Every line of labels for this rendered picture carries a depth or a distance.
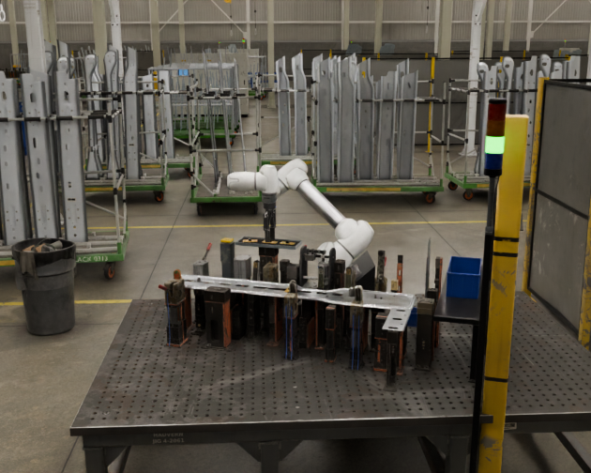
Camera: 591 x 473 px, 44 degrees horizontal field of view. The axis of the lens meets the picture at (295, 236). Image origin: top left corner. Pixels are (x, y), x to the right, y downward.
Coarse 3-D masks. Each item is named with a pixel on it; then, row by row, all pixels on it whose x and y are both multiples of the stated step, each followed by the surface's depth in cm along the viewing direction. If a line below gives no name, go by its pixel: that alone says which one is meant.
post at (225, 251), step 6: (222, 246) 428; (228, 246) 427; (234, 246) 432; (222, 252) 429; (228, 252) 428; (234, 252) 433; (222, 258) 430; (228, 258) 429; (234, 258) 433; (222, 264) 432; (228, 264) 431; (222, 270) 433; (228, 270) 432; (222, 276) 434; (228, 276) 433; (234, 276) 437
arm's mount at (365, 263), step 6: (366, 252) 468; (360, 258) 468; (366, 258) 460; (354, 264) 468; (360, 264) 459; (366, 264) 452; (372, 264) 443; (360, 270) 450; (366, 270) 443; (372, 270) 438; (360, 276) 442; (366, 276) 439; (372, 276) 439; (360, 282) 440; (366, 282) 440; (372, 282) 441; (366, 288) 441; (372, 288) 441
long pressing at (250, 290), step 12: (192, 276) 413; (204, 276) 412; (192, 288) 396; (204, 288) 394; (240, 288) 392; (252, 288) 392; (300, 288) 391; (348, 288) 390; (324, 300) 375; (336, 300) 373; (348, 300) 373; (372, 300) 373; (384, 300) 373; (396, 300) 373; (408, 300) 373
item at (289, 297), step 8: (288, 296) 367; (296, 296) 372; (288, 304) 368; (296, 304) 373; (288, 312) 369; (296, 312) 374; (288, 320) 371; (296, 320) 376; (288, 328) 372; (296, 328) 378; (288, 336) 373; (296, 336) 378; (288, 344) 374; (296, 344) 379; (288, 352) 375; (296, 352) 379
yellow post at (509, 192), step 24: (504, 144) 288; (504, 168) 291; (504, 192) 294; (504, 216) 296; (504, 240) 298; (504, 264) 300; (504, 288) 303; (504, 312) 305; (504, 336) 308; (504, 360) 311; (504, 384) 313; (504, 408) 316; (480, 432) 323; (480, 456) 325
